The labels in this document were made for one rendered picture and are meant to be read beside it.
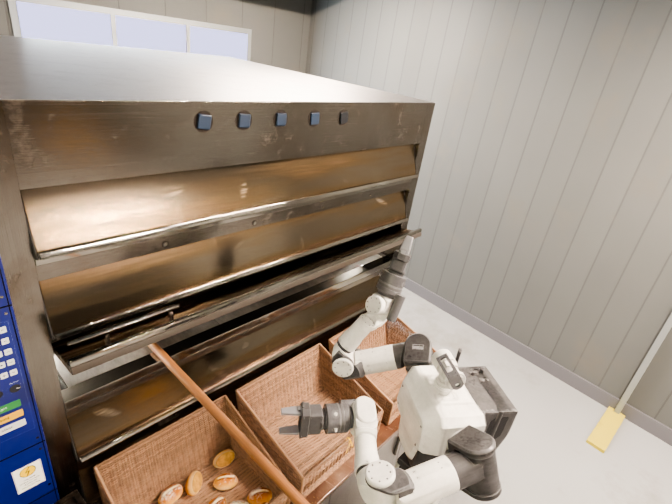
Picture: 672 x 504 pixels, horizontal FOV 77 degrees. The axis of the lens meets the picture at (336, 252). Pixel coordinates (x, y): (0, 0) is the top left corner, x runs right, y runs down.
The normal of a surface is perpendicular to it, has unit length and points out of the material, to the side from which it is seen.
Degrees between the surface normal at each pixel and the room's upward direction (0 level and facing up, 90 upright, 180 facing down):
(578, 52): 90
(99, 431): 70
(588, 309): 90
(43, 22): 90
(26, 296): 90
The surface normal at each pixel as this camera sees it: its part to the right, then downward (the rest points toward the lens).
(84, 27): 0.67, 0.41
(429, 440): -0.54, 0.22
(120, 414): 0.72, 0.07
